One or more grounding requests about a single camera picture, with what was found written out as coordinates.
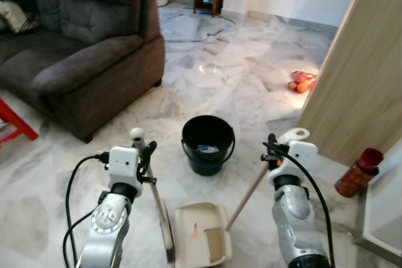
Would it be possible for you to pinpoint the cream long-handled dustpan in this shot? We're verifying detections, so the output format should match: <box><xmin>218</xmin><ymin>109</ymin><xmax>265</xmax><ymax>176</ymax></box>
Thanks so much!
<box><xmin>175</xmin><ymin>128</ymin><xmax>310</xmax><ymax>267</ymax></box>

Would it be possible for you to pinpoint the white blue wrapper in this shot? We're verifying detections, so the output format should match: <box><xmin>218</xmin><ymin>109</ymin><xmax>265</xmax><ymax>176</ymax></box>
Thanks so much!
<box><xmin>196</xmin><ymin>144</ymin><xmax>220</xmax><ymax>154</ymax></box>

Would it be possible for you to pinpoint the black plastic bucket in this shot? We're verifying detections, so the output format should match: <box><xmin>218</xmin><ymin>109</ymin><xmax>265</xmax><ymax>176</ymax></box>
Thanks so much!
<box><xmin>182</xmin><ymin>115</ymin><xmax>236</xmax><ymax>176</ymax></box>

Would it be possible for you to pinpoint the red net bag of oranges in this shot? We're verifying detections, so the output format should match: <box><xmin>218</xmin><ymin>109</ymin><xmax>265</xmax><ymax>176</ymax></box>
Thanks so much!
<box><xmin>288</xmin><ymin>70</ymin><xmax>318</xmax><ymax>94</ymax></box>

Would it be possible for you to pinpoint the light wood cabinet panel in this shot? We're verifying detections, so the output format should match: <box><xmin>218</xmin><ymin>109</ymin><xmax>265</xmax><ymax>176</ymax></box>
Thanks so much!
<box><xmin>297</xmin><ymin>0</ymin><xmax>402</xmax><ymax>167</ymax></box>

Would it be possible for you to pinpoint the dark grey fabric sofa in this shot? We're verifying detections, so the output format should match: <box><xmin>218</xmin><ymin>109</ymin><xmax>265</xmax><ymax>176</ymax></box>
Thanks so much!
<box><xmin>0</xmin><ymin>0</ymin><xmax>166</xmax><ymax>143</ymax></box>

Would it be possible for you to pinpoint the white low cabinet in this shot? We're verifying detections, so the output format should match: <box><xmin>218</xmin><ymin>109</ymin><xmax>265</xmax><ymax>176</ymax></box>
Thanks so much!
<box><xmin>355</xmin><ymin>139</ymin><xmax>402</xmax><ymax>265</ymax></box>

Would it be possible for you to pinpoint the red stool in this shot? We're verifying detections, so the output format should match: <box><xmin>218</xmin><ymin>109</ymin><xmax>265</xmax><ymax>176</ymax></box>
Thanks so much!
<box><xmin>0</xmin><ymin>97</ymin><xmax>38</xmax><ymax>146</ymax></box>

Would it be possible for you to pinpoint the beige patterned pillow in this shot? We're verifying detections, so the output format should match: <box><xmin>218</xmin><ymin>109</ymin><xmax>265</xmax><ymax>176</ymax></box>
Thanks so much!
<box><xmin>0</xmin><ymin>0</ymin><xmax>40</xmax><ymax>35</ymax></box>

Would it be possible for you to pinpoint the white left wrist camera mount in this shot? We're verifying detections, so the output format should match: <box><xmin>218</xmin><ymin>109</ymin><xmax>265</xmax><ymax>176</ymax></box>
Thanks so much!
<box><xmin>108</xmin><ymin>147</ymin><xmax>140</xmax><ymax>187</ymax></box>

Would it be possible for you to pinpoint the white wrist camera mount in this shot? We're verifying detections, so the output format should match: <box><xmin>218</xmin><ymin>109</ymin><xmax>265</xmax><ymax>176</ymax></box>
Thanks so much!
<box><xmin>108</xmin><ymin>147</ymin><xmax>140</xmax><ymax>187</ymax></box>
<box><xmin>271</xmin><ymin>141</ymin><xmax>318</xmax><ymax>184</ymax></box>

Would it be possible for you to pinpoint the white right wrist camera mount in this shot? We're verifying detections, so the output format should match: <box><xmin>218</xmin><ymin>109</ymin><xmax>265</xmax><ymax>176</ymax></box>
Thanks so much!
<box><xmin>271</xmin><ymin>141</ymin><xmax>318</xmax><ymax>184</ymax></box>

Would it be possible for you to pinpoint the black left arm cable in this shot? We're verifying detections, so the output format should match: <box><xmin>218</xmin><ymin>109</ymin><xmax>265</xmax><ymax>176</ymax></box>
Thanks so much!
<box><xmin>62</xmin><ymin>152</ymin><xmax>111</xmax><ymax>268</ymax></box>

